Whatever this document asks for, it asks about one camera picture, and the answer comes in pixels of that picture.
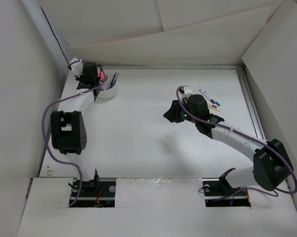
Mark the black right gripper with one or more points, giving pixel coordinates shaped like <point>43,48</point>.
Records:
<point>173,113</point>

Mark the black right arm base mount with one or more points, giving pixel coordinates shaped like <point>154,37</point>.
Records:
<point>219,193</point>

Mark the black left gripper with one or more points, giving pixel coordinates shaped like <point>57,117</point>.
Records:
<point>80,78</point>

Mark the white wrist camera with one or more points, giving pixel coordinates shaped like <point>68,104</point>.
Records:
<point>76,66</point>
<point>185,91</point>

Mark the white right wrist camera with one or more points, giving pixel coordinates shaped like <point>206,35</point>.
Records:
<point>185,91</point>

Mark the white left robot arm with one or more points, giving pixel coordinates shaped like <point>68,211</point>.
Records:
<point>68,132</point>

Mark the aluminium rail right edge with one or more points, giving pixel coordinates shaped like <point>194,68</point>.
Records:
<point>257,127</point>

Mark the pink capped glue bottle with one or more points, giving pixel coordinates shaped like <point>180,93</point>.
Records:
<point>102,76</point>

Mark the white purple felt pen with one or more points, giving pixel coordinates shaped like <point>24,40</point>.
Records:
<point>209,97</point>

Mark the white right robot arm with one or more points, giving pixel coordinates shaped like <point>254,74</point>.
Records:
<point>270,162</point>

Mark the yellow red felt pen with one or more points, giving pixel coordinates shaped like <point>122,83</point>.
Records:
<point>213,107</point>

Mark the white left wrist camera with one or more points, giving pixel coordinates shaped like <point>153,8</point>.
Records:
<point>76,66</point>

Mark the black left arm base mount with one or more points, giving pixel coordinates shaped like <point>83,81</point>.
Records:
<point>95,193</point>

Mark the blue ballpoint pen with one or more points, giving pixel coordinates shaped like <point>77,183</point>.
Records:
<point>114,79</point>

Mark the white round divided container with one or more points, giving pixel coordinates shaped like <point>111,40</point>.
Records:
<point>108,90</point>

